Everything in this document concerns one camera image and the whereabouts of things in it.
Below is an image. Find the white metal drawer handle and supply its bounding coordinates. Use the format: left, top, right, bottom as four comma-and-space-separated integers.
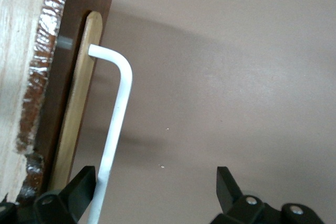
87, 43, 133, 224

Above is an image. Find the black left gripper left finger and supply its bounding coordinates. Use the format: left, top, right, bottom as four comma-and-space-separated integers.
0, 165, 97, 224

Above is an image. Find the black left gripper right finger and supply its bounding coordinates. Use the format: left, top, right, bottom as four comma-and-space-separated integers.
211, 166, 326, 224

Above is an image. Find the light wooden backing strip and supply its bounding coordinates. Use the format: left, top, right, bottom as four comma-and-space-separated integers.
48, 10, 103, 195

